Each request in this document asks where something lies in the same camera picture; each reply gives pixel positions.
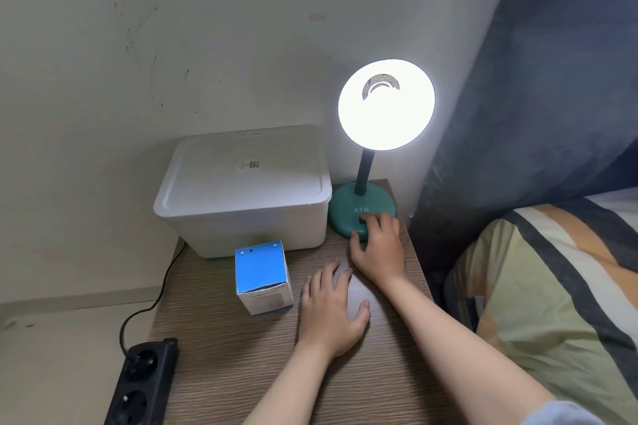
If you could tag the person's right forearm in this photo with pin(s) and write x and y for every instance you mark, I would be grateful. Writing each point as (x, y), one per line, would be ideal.
(458, 350)

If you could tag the person's left middle finger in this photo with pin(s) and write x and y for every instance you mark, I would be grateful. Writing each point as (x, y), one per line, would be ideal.
(330, 278)

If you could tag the person's left hand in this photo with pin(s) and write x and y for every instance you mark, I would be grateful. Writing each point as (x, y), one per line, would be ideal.
(329, 320)

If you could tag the blue and white carton box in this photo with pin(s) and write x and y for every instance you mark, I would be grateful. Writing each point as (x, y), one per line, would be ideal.
(261, 275)

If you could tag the black power strip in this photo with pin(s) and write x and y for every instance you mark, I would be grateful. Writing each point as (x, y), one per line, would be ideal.
(142, 385)

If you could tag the teal desk lamp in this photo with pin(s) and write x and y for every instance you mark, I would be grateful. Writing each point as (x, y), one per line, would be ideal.
(386, 106)

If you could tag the person's right thumb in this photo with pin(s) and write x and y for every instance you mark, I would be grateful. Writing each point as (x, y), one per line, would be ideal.
(356, 246)

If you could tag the person's right hand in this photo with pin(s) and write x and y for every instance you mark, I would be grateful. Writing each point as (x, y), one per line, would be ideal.
(381, 255)

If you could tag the striped bed cover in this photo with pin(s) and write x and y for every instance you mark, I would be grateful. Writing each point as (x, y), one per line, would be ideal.
(558, 300)

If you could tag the person's left forearm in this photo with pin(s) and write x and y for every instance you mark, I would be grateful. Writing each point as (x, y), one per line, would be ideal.
(294, 385)

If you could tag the light blue sleeve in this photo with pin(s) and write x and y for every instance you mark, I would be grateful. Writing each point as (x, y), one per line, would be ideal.
(563, 414)

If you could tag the white plastic storage box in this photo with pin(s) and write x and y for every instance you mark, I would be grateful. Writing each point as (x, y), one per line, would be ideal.
(249, 230)

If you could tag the white storage box lid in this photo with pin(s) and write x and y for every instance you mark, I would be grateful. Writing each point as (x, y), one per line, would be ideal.
(239, 175)

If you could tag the person's left thumb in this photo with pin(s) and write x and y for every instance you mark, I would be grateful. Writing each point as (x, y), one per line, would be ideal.
(363, 316)

